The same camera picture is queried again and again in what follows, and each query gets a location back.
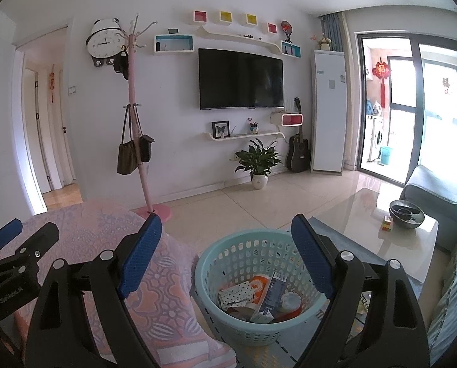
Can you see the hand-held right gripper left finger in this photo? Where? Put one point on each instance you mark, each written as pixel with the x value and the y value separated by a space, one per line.
pixel 142 253

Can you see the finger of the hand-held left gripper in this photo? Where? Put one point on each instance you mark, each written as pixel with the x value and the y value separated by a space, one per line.
pixel 40 239
pixel 7 234

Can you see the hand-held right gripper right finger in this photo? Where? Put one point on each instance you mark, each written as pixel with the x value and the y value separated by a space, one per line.
pixel 313 255

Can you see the blue printed carton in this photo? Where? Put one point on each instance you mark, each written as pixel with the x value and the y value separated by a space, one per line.
pixel 272 295

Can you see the light blue plastic basket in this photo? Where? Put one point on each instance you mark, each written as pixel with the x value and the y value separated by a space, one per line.
pixel 247 234

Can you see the pink coat rack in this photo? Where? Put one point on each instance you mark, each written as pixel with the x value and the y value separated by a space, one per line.
pixel 157 211

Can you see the white round lid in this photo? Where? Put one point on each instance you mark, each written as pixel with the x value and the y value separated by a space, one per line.
pixel 290 301

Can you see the pink patterned blanket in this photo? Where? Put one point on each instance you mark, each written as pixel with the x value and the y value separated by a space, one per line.
pixel 98 222

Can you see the orange snack packet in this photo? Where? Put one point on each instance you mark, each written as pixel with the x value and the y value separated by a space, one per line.
pixel 259 285

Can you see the glass coffee table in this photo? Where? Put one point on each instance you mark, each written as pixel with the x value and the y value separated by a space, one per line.
pixel 366 214

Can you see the colourful puzzle cube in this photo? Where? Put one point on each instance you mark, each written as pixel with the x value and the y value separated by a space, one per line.
pixel 387 224

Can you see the polka dot pouch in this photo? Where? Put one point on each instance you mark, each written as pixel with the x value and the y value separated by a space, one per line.
pixel 234 293

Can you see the potted green plant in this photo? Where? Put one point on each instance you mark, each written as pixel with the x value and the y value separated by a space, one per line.
pixel 259 180

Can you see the brown handbag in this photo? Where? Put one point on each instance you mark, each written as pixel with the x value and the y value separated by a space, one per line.
pixel 127 159

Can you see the black acoustic guitar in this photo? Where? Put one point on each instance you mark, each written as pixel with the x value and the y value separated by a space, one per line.
pixel 298 157

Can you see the metal bowl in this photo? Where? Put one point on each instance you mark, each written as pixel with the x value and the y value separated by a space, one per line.
pixel 406 222

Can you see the white interior door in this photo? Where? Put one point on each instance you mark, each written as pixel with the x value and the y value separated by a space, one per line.
pixel 66 142

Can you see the small black bag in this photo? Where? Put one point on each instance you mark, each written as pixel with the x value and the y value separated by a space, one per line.
pixel 146 149

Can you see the patterned blue rug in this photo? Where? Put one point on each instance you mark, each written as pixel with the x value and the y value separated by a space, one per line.
pixel 286 356

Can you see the blue bucket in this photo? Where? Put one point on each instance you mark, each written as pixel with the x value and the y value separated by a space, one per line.
pixel 386 156

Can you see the white washing machine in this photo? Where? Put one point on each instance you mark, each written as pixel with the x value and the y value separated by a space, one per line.
pixel 378 138

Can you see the teal sofa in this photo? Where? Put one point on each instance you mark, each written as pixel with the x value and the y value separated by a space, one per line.
pixel 431 188

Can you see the small shelf figurine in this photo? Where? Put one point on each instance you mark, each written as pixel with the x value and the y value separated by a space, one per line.
pixel 253 126

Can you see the red hanging ornament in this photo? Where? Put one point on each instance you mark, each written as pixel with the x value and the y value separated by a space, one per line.
pixel 52 84

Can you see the white detergent jug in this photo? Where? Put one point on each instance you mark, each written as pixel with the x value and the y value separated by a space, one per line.
pixel 378 108

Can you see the dark framed glass sliding door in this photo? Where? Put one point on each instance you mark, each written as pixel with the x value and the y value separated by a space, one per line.
pixel 414 103

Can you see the black hat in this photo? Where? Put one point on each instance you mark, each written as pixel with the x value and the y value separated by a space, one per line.
pixel 121 63

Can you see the red knot decoration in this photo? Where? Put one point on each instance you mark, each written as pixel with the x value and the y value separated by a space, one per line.
pixel 382 71

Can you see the flower arrangement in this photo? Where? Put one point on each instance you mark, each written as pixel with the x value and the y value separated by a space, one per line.
pixel 323 41

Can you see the round fan ornament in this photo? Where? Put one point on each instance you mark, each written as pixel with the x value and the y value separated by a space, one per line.
pixel 287 27

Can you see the blue grey curtain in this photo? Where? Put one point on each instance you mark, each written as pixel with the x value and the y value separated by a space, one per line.
pixel 334 27

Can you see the red and white wall box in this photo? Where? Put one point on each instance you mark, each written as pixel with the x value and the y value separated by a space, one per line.
pixel 291 120

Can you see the butterfly picture frame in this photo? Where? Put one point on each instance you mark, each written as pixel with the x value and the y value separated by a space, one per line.
pixel 221 129

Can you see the wall-mounted television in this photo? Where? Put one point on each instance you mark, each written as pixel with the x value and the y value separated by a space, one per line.
pixel 240 78

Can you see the small blue wall box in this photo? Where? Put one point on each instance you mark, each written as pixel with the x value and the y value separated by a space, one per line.
pixel 290 49

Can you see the panda wall clock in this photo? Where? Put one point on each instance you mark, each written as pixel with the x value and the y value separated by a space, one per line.
pixel 104 42

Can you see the white and blue wall box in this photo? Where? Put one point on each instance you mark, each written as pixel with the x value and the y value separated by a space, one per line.
pixel 161 44

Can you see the pink wall cube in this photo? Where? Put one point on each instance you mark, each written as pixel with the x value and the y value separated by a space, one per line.
pixel 200 16
pixel 272 28

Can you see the long white curved wall shelf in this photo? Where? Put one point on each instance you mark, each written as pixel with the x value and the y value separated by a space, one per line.
pixel 236 35

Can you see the yellow wall cube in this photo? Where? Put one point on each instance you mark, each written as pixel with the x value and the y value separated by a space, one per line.
pixel 226 17
pixel 252 19

